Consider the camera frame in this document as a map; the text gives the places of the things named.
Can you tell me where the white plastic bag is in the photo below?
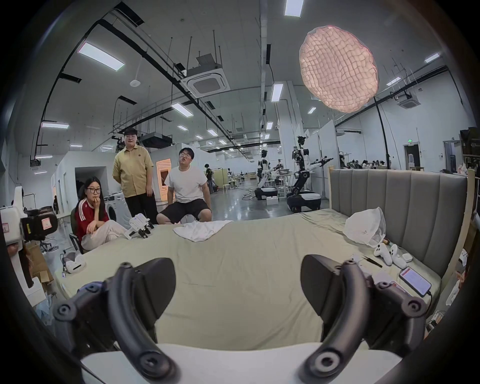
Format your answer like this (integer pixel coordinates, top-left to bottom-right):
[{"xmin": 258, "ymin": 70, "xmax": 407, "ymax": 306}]
[{"xmin": 344, "ymin": 207, "xmax": 387, "ymax": 248}]

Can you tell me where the spare white hand-held gripper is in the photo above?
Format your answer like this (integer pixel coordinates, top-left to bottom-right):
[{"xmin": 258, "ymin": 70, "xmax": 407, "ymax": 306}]
[{"xmin": 124, "ymin": 213, "xmax": 155, "ymax": 240}]

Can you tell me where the white and black robot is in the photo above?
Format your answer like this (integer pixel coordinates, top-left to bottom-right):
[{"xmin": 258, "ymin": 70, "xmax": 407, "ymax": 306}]
[
  {"xmin": 254, "ymin": 149, "xmax": 280, "ymax": 202},
  {"xmin": 286, "ymin": 135, "xmax": 334, "ymax": 213}
]

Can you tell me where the brown carton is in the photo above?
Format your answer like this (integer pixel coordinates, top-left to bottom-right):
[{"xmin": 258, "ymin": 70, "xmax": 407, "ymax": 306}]
[{"xmin": 24, "ymin": 243, "xmax": 55, "ymax": 295}]

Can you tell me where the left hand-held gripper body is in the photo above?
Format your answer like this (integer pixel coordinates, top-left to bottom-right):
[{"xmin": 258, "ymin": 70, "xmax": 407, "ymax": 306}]
[{"xmin": 0, "ymin": 187, "xmax": 36, "ymax": 301}]

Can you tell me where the white cloth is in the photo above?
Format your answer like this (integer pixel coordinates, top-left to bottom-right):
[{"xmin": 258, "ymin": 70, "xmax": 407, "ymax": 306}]
[{"xmin": 173, "ymin": 220, "xmax": 234, "ymax": 243}]

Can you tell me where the grey padded headboard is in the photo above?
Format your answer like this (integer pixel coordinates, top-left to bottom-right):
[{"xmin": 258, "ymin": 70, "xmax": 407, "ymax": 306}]
[{"xmin": 328, "ymin": 167, "xmax": 469, "ymax": 278}]

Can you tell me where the bed with pale green sheet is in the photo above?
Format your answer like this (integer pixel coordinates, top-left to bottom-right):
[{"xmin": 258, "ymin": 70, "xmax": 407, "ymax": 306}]
[{"xmin": 54, "ymin": 208, "xmax": 443, "ymax": 351}]

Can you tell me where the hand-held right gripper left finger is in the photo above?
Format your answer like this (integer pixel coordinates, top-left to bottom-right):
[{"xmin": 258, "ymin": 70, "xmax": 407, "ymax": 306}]
[{"xmin": 52, "ymin": 257, "xmax": 179, "ymax": 381}]

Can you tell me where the group of people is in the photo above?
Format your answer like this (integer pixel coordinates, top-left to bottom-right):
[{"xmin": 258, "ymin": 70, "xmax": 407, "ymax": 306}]
[{"xmin": 348, "ymin": 159, "xmax": 391, "ymax": 170}]

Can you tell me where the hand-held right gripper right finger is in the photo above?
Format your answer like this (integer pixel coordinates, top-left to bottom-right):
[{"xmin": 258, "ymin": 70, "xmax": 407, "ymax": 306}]
[{"xmin": 300, "ymin": 254, "xmax": 430, "ymax": 380}]

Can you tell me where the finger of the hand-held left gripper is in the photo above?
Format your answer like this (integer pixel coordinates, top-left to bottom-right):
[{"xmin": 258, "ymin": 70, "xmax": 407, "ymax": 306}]
[{"xmin": 20, "ymin": 211, "xmax": 59, "ymax": 242}]

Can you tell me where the white headset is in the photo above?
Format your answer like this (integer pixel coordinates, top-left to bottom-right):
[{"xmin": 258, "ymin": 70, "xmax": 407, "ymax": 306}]
[{"xmin": 61, "ymin": 250, "xmax": 87, "ymax": 275}]

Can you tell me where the white washing machine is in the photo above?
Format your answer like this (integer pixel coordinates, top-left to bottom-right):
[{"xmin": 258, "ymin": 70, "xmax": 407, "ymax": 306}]
[{"xmin": 102, "ymin": 193, "xmax": 129, "ymax": 226}]

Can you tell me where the white hand controller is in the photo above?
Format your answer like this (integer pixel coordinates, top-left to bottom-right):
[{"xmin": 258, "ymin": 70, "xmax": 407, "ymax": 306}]
[
  {"xmin": 389, "ymin": 244, "xmax": 408, "ymax": 269},
  {"xmin": 374, "ymin": 243, "xmax": 392, "ymax": 267}
]

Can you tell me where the black phone with lit screen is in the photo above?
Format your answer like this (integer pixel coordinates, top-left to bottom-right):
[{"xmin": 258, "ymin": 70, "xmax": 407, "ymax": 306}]
[{"xmin": 398, "ymin": 266, "xmax": 433, "ymax": 297}]

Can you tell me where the black chair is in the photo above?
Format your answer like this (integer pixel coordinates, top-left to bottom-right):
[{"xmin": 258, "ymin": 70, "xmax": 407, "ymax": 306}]
[{"xmin": 69, "ymin": 217, "xmax": 86, "ymax": 255}]

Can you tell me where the round pink lamp on stand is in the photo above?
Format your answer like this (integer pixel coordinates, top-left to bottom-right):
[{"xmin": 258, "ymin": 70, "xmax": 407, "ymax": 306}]
[{"xmin": 299, "ymin": 25, "xmax": 392, "ymax": 170}]

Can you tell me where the black phone cable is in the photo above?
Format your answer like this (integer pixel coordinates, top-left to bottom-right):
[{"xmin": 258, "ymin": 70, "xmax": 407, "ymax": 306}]
[{"xmin": 422, "ymin": 292, "xmax": 436, "ymax": 319}]

